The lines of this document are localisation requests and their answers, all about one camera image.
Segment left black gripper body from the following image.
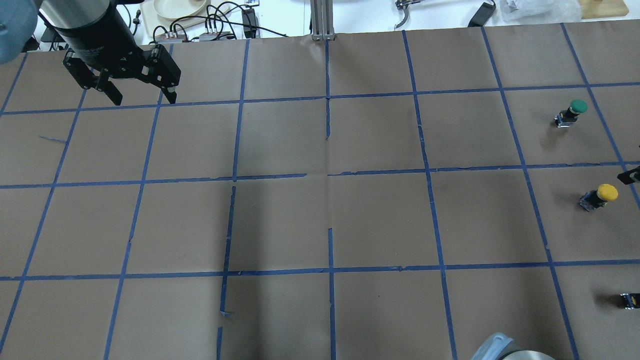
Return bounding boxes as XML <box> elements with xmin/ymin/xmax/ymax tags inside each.
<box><xmin>54</xmin><ymin>7</ymin><xmax>143</xmax><ymax>73</ymax></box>

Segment yellow push button switch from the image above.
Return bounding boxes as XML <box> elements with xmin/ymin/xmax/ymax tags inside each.
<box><xmin>578</xmin><ymin>183</ymin><xmax>619</xmax><ymax>212</ymax></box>

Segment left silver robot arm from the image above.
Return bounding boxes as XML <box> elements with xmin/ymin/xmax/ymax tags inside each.
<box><xmin>0</xmin><ymin>0</ymin><xmax>181</xmax><ymax>106</ymax></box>

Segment beige plate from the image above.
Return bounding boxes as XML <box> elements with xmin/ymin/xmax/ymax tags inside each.
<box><xmin>151</xmin><ymin>0</ymin><xmax>211</xmax><ymax>20</ymax></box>

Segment black power adapter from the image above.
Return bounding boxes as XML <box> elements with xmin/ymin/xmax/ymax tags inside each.
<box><xmin>241</xmin><ymin>7</ymin><xmax>259</xmax><ymax>39</ymax></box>

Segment wooden cutting board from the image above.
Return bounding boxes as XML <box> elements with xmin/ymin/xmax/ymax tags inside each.
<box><xmin>578</xmin><ymin>0</ymin><xmax>630</xmax><ymax>20</ymax></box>

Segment clear plastic bag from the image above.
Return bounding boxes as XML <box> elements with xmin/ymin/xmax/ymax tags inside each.
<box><xmin>496</xmin><ymin>0</ymin><xmax>583</xmax><ymax>24</ymax></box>

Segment green push button switch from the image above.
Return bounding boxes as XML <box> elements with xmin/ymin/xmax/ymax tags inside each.
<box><xmin>554</xmin><ymin>99</ymin><xmax>589</xmax><ymax>129</ymax></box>

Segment black switch contact block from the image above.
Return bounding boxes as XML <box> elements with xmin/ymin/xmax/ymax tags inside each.
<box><xmin>619</xmin><ymin>292</ymin><xmax>640</xmax><ymax>310</ymax></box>

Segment aluminium frame post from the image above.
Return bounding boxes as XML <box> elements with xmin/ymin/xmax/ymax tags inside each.
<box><xmin>310</xmin><ymin>0</ymin><xmax>336</xmax><ymax>42</ymax></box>

